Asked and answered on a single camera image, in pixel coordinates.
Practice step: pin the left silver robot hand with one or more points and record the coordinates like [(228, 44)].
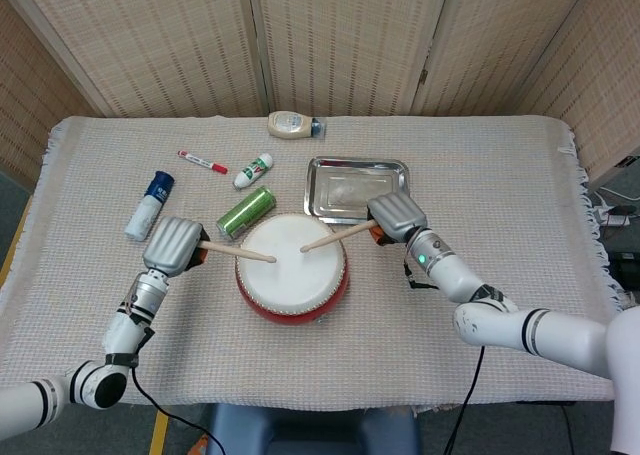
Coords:
[(172, 245)]

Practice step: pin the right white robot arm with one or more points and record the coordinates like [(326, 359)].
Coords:
[(450, 275)]

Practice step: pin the white power strip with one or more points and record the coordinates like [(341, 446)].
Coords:
[(617, 220)]

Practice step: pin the green drink can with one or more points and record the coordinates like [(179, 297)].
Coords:
[(245, 214)]

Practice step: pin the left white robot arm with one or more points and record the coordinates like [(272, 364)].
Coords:
[(120, 330)]

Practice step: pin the white green small tube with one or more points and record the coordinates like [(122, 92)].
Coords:
[(252, 171)]

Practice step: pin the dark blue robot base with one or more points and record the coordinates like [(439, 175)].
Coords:
[(310, 430)]

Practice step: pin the beige squeeze bottle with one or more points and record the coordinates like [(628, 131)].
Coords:
[(290, 124)]

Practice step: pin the white bottle blue cap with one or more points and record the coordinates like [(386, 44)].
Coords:
[(147, 210)]

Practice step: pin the bamboo folding screen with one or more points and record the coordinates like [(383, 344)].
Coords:
[(150, 50)]

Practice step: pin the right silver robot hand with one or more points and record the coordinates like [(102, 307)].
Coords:
[(397, 215)]

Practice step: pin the beige woven tablecloth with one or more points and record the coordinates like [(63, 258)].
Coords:
[(300, 365)]

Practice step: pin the stainless steel tray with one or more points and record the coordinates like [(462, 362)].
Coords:
[(340, 190)]

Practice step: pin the red drum white head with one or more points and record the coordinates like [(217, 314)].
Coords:
[(290, 290)]

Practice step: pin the wooden drumstick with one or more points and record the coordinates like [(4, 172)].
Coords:
[(340, 235), (235, 252)]

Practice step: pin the red white marker pen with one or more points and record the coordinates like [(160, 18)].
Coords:
[(200, 161)]

